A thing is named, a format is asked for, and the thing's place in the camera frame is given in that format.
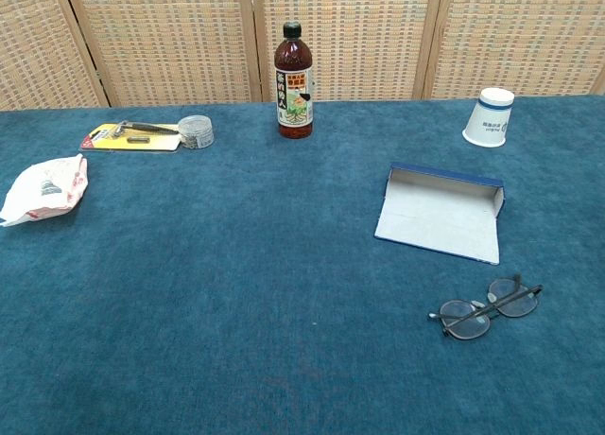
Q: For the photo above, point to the blue-white box with glasses picture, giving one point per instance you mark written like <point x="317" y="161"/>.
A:
<point x="439" y="222"/>

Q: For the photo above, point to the black eyeglasses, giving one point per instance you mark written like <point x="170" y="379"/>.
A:
<point x="465" y="324"/>

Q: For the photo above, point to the blue felt table cover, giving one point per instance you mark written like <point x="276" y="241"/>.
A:
<point x="236" y="274"/>

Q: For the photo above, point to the dark tea bottle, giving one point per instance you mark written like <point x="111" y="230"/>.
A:
<point x="294" y="99"/>

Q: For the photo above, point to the clear round pin container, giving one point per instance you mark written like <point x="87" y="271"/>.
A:
<point x="196" y="130"/>

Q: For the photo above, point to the yellow razor blister pack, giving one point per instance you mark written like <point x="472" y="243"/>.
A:
<point x="142" y="144"/>

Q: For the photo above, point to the white paper cup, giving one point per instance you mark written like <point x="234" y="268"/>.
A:
<point x="489" y="118"/>

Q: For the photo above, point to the woven bamboo folding screen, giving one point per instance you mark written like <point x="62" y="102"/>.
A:
<point x="165" y="38"/>

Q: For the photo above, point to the white plastic snack packet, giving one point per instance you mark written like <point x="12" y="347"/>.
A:
<point x="42" y="194"/>

